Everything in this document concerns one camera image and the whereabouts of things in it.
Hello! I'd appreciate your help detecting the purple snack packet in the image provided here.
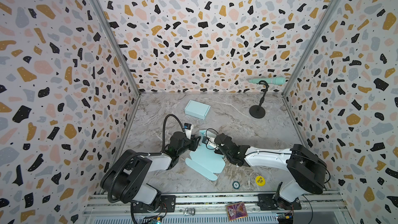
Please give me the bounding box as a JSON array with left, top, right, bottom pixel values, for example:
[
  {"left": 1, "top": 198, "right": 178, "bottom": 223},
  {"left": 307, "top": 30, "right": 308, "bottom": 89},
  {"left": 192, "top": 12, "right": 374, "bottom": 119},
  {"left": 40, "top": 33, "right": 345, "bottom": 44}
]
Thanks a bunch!
[{"left": 226, "top": 202, "right": 248, "bottom": 222}]

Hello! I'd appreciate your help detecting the black round-base stand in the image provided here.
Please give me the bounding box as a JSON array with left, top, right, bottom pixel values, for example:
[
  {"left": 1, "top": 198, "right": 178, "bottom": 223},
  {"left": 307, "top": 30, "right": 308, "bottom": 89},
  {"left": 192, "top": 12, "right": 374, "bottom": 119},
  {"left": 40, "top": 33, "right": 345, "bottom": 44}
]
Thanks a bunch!
[{"left": 249, "top": 80, "right": 269, "bottom": 119}]

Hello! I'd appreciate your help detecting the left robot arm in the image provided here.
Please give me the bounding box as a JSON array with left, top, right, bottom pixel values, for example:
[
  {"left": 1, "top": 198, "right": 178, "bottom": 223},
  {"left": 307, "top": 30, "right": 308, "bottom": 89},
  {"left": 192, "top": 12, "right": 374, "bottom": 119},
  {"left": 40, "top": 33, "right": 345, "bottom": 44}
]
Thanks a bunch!
[{"left": 100, "top": 131, "right": 201, "bottom": 209}]

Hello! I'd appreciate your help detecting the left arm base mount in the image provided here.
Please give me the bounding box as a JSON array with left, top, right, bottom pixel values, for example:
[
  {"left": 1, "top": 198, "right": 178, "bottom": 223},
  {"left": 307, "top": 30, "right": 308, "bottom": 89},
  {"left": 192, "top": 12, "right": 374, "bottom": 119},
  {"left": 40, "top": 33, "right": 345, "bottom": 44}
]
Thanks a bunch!
[{"left": 131, "top": 195, "right": 176, "bottom": 215}]

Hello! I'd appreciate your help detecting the aluminium corner post left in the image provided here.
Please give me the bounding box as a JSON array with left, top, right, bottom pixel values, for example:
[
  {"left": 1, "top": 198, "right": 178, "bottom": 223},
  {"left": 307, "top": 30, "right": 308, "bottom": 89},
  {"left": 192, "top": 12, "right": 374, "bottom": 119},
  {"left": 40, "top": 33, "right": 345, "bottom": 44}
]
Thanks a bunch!
[{"left": 77, "top": 0, "right": 141, "bottom": 95}]

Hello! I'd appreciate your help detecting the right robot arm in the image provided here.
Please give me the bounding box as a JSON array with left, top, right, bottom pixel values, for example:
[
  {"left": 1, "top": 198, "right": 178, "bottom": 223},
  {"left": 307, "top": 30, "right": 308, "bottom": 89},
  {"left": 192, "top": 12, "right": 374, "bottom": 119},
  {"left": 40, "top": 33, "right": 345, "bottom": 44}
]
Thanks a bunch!
[{"left": 208, "top": 134, "right": 328, "bottom": 205}]

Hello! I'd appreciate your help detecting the dark round tape roll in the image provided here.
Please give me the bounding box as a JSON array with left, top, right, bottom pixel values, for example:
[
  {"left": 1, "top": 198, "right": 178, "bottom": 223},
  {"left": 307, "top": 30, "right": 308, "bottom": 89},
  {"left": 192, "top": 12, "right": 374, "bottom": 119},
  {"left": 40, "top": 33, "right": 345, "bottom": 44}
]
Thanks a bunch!
[{"left": 232, "top": 181, "right": 240, "bottom": 189}]

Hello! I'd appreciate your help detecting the yellow round sticker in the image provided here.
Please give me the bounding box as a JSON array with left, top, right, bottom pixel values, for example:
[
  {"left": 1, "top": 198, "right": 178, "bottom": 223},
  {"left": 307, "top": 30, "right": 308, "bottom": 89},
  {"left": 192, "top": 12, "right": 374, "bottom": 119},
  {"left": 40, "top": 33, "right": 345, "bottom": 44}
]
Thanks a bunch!
[{"left": 256, "top": 176, "right": 265, "bottom": 187}]

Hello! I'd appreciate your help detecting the mint box sheets stack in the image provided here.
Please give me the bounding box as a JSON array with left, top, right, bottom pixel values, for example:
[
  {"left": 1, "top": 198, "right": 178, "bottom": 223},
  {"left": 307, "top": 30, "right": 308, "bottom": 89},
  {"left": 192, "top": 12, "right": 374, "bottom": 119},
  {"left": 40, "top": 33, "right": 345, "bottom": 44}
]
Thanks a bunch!
[{"left": 185, "top": 130, "right": 226, "bottom": 181}]

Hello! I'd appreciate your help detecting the aluminium corner post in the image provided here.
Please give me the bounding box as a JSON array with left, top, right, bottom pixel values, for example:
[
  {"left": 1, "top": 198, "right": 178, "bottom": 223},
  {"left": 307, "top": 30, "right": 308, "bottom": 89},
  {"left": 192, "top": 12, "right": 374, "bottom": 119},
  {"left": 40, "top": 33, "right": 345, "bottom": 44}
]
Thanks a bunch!
[
  {"left": 77, "top": 0, "right": 141, "bottom": 95},
  {"left": 281, "top": 0, "right": 357, "bottom": 96}
]

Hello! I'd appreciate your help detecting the black corrugated left cable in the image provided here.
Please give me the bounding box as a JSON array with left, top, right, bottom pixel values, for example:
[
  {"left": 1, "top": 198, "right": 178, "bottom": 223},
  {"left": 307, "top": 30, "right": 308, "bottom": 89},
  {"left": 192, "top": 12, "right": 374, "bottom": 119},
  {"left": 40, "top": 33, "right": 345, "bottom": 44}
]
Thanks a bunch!
[{"left": 107, "top": 113, "right": 186, "bottom": 203}]

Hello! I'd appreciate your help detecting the aluminium corner post right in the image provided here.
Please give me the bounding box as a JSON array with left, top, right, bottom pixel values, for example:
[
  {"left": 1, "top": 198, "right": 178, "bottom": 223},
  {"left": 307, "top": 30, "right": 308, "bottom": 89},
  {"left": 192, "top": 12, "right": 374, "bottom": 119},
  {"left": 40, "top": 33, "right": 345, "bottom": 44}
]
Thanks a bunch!
[{"left": 281, "top": 0, "right": 357, "bottom": 96}]

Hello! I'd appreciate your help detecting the mint paper box sheet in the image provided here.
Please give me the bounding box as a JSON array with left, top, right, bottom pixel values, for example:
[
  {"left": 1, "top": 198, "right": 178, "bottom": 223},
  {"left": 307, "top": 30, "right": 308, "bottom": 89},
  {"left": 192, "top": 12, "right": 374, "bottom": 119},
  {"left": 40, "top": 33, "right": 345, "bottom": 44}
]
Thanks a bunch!
[{"left": 184, "top": 100, "right": 210, "bottom": 120}]

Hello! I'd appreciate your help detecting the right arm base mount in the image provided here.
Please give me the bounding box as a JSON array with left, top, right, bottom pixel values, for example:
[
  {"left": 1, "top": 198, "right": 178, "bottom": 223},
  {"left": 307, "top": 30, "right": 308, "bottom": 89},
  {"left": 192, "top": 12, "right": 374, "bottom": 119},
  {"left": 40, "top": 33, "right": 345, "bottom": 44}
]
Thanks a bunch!
[{"left": 257, "top": 182, "right": 302, "bottom": 211}]

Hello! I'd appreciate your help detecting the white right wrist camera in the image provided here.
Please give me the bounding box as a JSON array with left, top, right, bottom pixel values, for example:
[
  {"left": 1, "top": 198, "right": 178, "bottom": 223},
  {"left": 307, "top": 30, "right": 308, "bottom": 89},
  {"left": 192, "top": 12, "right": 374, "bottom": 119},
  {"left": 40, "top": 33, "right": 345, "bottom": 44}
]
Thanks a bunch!
[{"left": 202, "top": 136, "right": 218, "bottom": 150}]

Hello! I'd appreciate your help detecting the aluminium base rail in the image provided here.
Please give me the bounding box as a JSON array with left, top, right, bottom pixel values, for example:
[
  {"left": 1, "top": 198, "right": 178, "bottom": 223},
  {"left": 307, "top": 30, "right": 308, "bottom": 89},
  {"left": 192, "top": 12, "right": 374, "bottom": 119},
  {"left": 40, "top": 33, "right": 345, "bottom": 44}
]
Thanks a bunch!
[{"left": 83, "top": 191, "right": 353, "bottom": 224}]

